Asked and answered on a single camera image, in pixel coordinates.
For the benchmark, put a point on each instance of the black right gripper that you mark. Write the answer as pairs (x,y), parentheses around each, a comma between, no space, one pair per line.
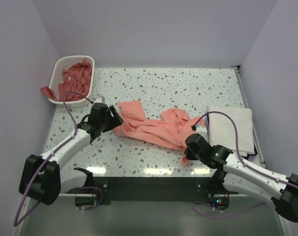
(188,155)

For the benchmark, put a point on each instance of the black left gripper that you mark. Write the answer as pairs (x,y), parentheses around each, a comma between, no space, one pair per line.
(115,120)

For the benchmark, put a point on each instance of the salmon pink t shirt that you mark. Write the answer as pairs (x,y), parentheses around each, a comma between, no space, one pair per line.
(169,132)

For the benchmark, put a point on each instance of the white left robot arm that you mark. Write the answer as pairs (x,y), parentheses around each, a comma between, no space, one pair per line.
(41,178)

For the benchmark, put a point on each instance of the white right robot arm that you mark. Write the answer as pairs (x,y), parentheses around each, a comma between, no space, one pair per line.
(237,175)

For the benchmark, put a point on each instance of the white folded t shirt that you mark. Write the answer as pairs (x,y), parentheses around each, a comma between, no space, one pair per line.
(222,121)

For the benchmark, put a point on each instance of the dark red t shirt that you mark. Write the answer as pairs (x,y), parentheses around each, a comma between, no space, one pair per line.
(75,85)

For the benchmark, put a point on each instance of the white perforated plastic basket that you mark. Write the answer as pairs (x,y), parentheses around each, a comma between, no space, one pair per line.
(56,78)

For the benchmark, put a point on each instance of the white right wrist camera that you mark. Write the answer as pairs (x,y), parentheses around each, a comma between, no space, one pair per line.
(201,130)

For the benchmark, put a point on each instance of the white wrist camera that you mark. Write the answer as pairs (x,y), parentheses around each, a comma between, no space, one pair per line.
(99,99)
(201,130)

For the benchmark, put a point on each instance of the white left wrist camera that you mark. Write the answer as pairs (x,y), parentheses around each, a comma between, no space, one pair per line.
(99,99)

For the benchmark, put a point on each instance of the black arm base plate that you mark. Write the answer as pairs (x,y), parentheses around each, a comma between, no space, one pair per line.
(150,189)

